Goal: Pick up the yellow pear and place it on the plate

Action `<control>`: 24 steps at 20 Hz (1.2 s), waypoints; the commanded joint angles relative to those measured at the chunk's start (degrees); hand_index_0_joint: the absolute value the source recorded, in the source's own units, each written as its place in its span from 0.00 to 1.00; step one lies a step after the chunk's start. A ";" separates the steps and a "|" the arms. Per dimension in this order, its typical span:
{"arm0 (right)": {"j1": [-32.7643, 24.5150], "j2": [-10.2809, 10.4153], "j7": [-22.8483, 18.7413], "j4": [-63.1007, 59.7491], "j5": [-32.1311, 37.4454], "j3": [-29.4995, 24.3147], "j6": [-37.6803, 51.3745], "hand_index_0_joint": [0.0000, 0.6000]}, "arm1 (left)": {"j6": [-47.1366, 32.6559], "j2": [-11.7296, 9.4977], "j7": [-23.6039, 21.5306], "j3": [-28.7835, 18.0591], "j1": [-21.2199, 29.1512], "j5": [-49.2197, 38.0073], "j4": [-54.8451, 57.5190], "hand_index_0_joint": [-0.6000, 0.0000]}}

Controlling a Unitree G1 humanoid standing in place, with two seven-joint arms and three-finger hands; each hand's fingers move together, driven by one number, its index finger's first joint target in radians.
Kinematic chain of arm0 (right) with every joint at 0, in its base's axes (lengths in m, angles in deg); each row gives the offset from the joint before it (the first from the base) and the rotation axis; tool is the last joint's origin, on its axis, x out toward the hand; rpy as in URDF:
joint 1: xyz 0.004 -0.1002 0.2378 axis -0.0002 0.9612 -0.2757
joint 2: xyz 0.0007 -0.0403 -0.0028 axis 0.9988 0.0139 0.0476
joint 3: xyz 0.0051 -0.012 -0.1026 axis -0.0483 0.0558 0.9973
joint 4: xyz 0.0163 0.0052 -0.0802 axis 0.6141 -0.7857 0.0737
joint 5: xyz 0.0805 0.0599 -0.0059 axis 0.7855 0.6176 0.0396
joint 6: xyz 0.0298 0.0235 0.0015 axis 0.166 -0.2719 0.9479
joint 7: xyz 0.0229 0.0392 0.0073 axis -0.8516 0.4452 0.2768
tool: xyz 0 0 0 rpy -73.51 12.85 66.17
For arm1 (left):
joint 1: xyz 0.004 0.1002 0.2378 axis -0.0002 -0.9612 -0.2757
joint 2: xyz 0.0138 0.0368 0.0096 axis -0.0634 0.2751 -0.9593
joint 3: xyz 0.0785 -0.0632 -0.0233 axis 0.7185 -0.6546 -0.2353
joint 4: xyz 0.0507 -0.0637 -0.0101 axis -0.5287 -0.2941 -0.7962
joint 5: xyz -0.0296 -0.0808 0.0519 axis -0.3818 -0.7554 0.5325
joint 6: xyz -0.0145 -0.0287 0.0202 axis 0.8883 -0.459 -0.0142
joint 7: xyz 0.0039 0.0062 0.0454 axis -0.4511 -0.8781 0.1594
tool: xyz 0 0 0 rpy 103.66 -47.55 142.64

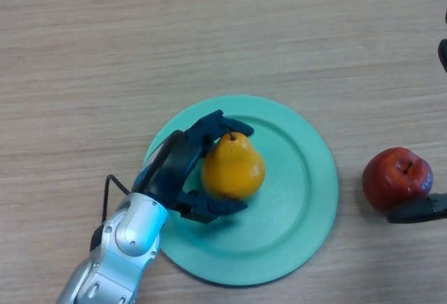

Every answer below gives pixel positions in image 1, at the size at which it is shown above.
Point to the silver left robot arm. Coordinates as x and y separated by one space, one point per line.
132 227

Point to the yellow pear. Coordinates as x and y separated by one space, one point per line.
234 171

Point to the red apple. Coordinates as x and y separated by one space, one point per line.
387 178

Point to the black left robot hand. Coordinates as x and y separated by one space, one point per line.
171 167

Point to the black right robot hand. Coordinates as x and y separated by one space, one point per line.
415 211

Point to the green round plate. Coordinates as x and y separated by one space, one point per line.
290 195

